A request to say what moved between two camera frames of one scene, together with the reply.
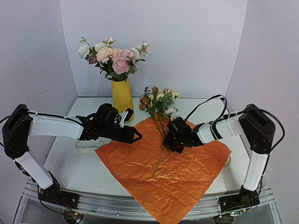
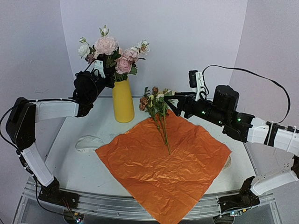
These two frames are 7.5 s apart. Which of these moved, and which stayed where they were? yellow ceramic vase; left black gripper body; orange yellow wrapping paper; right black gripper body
Moved: left black gripper body; right black gripper body
Stayed: orange yellow wrapping paper; yellow ceramic vase
